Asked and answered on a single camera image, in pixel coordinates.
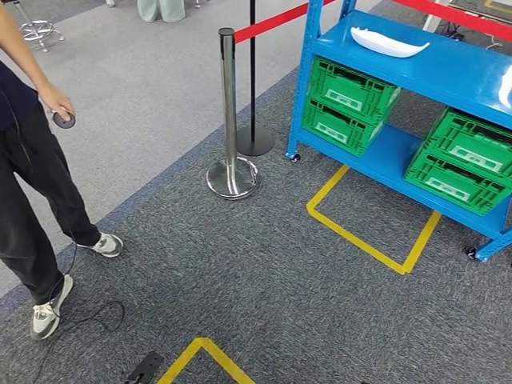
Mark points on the person's forearm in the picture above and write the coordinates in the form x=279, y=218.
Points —
x=18, y=48

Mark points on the green plastic crate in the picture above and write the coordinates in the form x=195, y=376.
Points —
x=460, y=164
x=343, y=106

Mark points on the blue metal shelf rack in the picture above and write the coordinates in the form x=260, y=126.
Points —
x=439, y=74

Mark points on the office chair base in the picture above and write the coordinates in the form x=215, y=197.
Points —
x=38, y=32

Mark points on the red barrier belt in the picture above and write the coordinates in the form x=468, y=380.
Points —
x=460, y=16
x=276, y=21

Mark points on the black round handheld controller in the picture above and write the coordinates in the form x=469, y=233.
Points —
x=63, y=121

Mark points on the person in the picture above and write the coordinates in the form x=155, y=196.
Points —
x=160, y=9
x=32, y=185

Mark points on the white curved plastic part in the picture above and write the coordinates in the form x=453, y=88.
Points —
x=386, y=43
x=506, y=87

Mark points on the black barrier post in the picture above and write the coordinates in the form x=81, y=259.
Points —
x=253, y=106

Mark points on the black robot foot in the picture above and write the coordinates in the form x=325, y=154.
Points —
x=143, y=369

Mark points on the chrome barrier post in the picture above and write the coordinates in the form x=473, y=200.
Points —
x=229, y=132

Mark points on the person's hand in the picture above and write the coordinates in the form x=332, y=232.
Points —
x=56, y=100

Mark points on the yellow floor tape outline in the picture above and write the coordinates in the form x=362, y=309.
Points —
x=359, y=238
x=204, y=360

